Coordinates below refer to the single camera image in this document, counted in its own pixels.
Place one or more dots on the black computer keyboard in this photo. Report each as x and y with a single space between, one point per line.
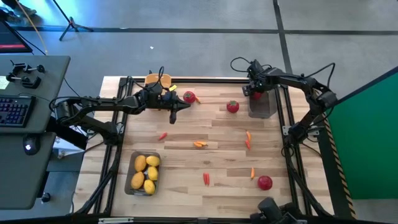
15 110

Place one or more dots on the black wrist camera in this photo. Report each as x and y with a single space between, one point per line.
255 67
155 88

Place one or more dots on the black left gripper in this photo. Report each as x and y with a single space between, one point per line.
158 101

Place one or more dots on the black screen with red strip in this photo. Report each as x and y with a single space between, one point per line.
12 39

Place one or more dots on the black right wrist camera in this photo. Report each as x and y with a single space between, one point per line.
255 67

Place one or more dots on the silver metal bracket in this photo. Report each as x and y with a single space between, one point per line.
115 220

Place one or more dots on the black round knob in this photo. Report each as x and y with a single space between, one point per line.
46 197

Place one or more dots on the person's foot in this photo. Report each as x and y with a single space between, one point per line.
18 9

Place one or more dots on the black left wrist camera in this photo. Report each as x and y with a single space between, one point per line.
155 88

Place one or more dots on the small yellow label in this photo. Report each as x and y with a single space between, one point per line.
173 87

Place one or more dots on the white paper note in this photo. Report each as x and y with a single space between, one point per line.
3 83

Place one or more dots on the white paper sheet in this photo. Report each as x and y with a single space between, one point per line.
66 147

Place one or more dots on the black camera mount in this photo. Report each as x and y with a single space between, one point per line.
270 208

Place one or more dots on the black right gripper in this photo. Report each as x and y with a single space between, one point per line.
259 83

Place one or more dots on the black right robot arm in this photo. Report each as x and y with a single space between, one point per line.
298 81

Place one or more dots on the black desk clamp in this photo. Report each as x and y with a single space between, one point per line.
29 82
20 66

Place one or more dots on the yellow plastic basket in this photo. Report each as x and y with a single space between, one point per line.
152 78

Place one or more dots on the gray desk surface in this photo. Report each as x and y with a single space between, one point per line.
53 81
18 180

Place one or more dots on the orange toy chili pepper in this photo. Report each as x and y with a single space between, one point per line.
197 100
196 145
252 173
202 143
248 136

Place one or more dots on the green wall panel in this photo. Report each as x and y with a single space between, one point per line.
367 140

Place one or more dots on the gray translucent plastic basket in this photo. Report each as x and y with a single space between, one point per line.
131 169
264 109

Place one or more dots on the black computer mouse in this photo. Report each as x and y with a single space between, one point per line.
31 145

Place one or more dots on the red toy chili pepper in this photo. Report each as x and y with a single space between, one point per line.
247 144
204 179
208 179
163 136

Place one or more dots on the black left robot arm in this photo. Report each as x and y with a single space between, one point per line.
102 102

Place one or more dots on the black tripod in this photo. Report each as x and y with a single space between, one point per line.
72 23

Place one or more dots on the black aluminium table frame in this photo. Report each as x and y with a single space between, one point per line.
202 80

